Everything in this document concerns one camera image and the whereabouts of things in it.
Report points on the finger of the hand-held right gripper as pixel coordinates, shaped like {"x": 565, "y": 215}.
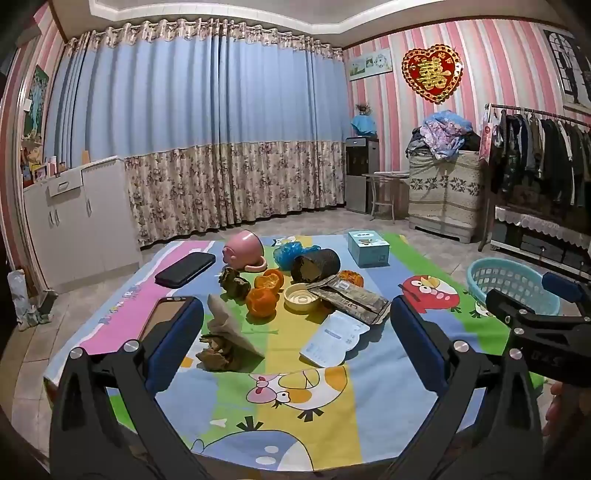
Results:
{"x": 563, "y": 286}
{"x": 508, "y": 309}

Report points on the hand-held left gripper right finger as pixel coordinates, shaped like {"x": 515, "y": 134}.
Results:
{"x": 415, "y": 341}

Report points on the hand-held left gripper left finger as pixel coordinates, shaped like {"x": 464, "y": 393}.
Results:
{"x": 178, "y": 341}

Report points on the teal plastic basket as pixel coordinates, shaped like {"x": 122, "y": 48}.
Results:
{"x": 508, "y": 281}

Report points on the brown paper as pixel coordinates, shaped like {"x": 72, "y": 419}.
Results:
{"x": 217, "y": 355}

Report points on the brown paper bag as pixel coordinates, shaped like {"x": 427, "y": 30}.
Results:
{"x": 231, "y": 327}

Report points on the dark snack packet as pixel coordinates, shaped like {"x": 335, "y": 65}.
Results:
{"x": 360, "y": 304}
{"x": 323, "y": 288}

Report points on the white pouch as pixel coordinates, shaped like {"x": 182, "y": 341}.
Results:
{"x": 334, "y": 339}

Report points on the dark paper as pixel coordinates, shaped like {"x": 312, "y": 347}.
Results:
{"x": 233, "y": 282}

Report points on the orange snack packet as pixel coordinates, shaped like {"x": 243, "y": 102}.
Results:
{"x": 351, "y": 278}

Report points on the cream round lid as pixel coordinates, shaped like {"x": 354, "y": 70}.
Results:
{"x": 302, "y": 297}

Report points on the black paper tube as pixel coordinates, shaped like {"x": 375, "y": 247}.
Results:
{"x": 318, "y": 263}

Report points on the blue plastic bag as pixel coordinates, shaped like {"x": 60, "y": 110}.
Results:
{"x": 288, "y": 254}

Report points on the person's right hand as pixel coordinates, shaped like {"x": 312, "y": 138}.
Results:
{"x": 554, "y": 410}

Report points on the phone in brown case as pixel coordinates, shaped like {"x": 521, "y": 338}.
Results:
{"x": 159, "y": 316}

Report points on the low shelf with lace cloth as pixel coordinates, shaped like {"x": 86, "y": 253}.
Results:
{"x": 535, "y": 230}

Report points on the black phone case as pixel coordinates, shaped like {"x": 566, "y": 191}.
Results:
{"x": 184, "y": 270}

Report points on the teal tissue box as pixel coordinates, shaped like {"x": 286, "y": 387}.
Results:
{"x": 367, "y": 249}

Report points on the pink mug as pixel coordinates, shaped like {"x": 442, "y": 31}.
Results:
{"x": 242, "y": 247}

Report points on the patterned cloth covered cabinet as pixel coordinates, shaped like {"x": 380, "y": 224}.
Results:
{"x": 443, "y": 194}

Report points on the row of hanging clothes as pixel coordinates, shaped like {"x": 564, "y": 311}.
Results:
{"x": 540, "y": 152}

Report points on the cartoon printed blanket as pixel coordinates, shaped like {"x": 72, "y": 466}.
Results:
{"x": 295, "y": 415}

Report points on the white cabinet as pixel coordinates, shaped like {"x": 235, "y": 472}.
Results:
{"x": 83, "y": 217}

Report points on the clear plastic bag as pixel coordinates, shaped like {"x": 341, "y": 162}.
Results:
{"x": 25, "y": 300}

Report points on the small table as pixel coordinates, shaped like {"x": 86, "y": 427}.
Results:
{"x": 385, "y": 177}

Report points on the pink hanging bag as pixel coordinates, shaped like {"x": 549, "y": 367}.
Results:
{"x": 487, "y": 136}

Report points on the water dispenser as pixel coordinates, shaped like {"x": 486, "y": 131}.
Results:
{"x": 360, "y": 175}

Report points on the metal clothes rack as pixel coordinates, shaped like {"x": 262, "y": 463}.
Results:
{"x": 531, "y": 110}

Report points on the pile of clothes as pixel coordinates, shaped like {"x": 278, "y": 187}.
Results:
{"x": 441, "y": 131}

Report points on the small framed pictures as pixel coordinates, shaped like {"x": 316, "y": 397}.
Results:
{"x": 39, "y": 168}

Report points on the blue cloth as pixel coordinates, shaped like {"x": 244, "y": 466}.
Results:
{"x": 364, "y": 125}

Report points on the blue floral curtain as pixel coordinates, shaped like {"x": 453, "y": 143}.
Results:
{"x": 194, "y": 115}

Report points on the potted plant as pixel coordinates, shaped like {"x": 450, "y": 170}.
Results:
{"x": 364, "y": 109}

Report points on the window wall poster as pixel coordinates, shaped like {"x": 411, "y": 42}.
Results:
{"x": 570, "y": 69}

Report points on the red heart wall decoration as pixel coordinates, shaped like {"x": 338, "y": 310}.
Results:
{"x": 431, "y": 74}

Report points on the colourful wall poster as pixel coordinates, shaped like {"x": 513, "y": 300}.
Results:
{"x": 38, "y": 99}

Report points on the landscape wall picture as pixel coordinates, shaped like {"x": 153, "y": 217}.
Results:
{"x": 369, "y": 64}

